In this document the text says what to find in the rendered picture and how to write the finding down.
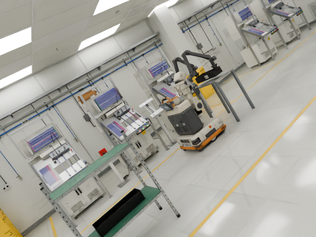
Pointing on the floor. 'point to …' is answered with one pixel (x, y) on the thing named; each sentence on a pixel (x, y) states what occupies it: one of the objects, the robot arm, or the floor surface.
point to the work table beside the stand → (224, 92)
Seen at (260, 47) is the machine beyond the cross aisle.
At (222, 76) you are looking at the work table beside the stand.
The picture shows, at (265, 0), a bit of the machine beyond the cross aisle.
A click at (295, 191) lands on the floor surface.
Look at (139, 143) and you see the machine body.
